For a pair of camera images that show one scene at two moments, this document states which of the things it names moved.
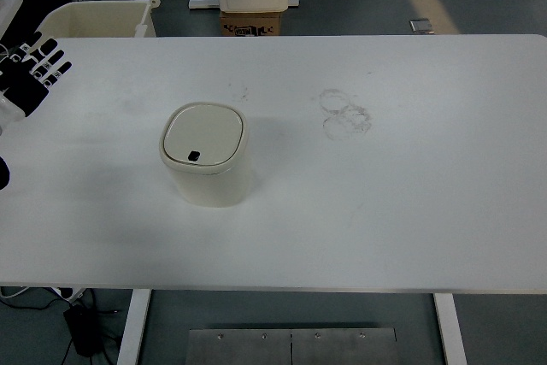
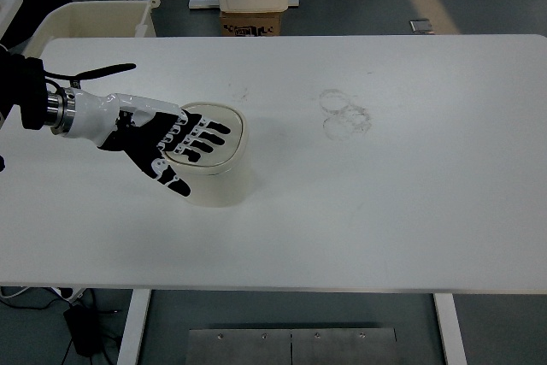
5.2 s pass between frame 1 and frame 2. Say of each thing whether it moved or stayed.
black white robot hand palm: moved
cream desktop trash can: stayed
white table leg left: stayed
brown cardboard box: stayed
